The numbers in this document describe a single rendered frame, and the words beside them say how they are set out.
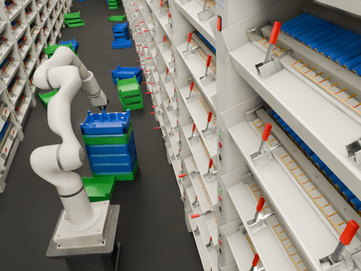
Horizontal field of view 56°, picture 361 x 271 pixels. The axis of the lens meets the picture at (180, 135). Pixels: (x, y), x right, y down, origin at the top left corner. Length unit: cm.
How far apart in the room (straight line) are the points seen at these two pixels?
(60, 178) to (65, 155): 14
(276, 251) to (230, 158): 26
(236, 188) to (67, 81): 98
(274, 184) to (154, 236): 149
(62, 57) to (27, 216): 116
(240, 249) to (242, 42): 60
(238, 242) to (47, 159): 88
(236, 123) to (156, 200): 154
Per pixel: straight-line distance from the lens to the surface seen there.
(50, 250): 182
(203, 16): 101
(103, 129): 231
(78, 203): 168
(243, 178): 93
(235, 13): 75
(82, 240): 174
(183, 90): 152
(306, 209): 63
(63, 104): 163
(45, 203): 254
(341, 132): 47
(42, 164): 157
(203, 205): 147
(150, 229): 215
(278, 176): 69
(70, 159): 152
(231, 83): 80
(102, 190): 249
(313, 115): 51
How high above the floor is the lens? 156
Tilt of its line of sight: 32 degrees down
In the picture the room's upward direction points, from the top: 4 degrees counter-clockwise
